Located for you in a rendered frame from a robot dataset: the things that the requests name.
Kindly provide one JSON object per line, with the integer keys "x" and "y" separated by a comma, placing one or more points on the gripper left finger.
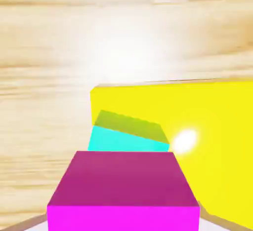
{"x": 37, "y": 224}

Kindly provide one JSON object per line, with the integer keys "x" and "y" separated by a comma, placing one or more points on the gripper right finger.
{"x": 209, "y": 223}

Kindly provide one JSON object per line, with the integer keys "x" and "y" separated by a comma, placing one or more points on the small magenta cube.
{"x": 123, "y": 185}

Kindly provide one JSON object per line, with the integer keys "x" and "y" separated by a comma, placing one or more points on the small cyan cube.
{"x": 122, "y": 139}

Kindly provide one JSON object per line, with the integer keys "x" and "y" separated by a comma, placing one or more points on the large yellow box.
{"x": 217, "y": 116}

